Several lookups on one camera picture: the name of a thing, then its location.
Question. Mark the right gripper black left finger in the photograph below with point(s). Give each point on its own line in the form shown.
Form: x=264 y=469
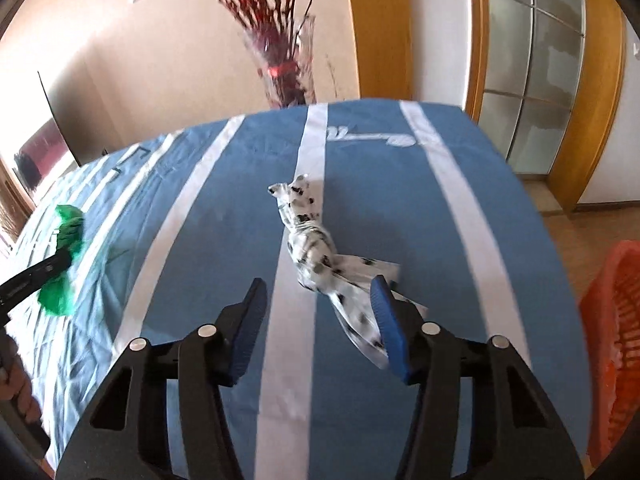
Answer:
x=124 y=431

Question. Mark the red plastic trash basket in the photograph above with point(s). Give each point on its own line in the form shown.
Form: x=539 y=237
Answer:
x=610 y=318

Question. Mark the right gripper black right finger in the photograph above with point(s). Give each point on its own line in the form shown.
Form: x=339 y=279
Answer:
x=515 y=432

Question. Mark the frosted glass sliding door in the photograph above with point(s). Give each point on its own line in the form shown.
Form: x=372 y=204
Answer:
x=535 y=52

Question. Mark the glass vase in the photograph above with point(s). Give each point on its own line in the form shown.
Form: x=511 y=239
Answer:
x=284 y=65

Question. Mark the green plastic bag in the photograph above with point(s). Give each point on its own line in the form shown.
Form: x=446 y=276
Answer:
x=55 y=296

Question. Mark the white black spotted cloth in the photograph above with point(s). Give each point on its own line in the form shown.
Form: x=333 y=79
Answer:
x=344 y=279

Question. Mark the blue white striped tablecloth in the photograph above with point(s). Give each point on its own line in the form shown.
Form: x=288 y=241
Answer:
x=178 y=226

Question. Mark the person left hand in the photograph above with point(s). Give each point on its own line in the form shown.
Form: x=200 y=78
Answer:
x=16 y=386

